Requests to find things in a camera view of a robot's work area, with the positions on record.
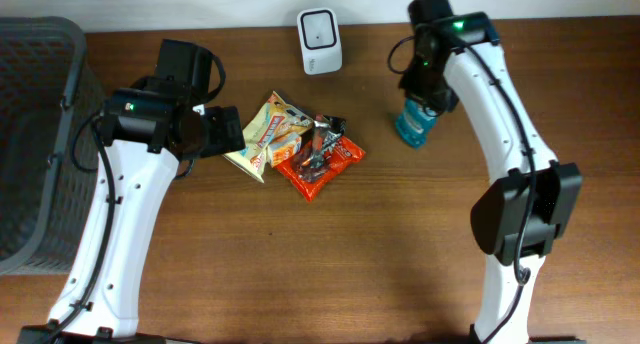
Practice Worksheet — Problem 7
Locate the blue mouthwash bottle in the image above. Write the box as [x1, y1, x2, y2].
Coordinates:
[395, 99, 439, 149]

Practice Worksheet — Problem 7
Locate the cream snack bag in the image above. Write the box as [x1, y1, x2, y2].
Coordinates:
[224, 91, 313, 183]

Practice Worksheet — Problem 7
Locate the silver black snack packet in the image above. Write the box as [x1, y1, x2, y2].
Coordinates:
[301, 114, 346, 169]

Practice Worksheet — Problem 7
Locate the small orange box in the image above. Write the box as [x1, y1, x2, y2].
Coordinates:
[267, 132, 302, 167]

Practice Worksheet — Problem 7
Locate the red skittles candy bag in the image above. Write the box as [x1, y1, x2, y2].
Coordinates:
[275, 137, 366, 202]

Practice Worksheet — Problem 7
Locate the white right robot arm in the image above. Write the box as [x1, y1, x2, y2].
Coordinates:
[395, 0, 583, 343]

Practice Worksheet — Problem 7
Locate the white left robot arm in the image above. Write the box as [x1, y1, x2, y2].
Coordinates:
[18, 39, 245, 343]

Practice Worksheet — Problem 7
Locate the white barcode scanner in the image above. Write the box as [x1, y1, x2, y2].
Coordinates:
[297, 8, 343, 76]

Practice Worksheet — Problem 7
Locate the grey plastic mesh basket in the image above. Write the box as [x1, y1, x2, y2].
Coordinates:
[1, 17, 105, 275]

